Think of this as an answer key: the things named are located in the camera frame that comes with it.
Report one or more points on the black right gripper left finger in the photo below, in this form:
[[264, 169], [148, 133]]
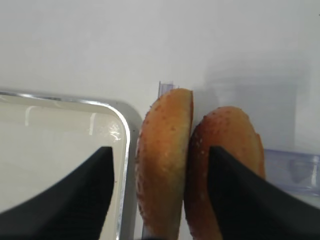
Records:
[[75, 208]]

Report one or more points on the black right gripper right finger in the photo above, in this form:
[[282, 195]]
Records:
[[247, 207]]

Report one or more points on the sesame bun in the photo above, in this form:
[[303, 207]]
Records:
[[228, 127], [161, 160]]

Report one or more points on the clear holder for top buns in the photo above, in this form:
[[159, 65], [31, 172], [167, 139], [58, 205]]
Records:
[[293, 172]]

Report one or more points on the white metal serving tray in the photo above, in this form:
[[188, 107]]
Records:
[[44, 137]]

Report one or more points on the right long clear rail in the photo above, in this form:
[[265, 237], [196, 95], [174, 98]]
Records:
[[165, 87]]

